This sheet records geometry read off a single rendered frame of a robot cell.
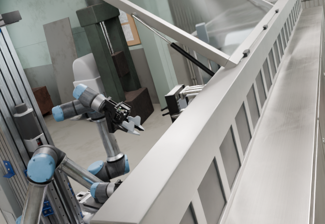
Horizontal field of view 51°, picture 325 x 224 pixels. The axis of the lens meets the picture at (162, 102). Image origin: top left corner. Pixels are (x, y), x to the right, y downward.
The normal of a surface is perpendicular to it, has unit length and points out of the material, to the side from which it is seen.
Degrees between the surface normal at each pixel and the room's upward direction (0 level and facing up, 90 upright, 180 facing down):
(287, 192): 0
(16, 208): 90
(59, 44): 81
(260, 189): 0
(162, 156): 0
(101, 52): 89
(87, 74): 90
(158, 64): 90
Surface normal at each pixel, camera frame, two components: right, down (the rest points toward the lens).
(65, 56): -0.61, 0.25
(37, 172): 0.20, 0.13
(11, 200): 0.77, -0.03
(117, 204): -0.27, -0.92
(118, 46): -0.33, 0.36
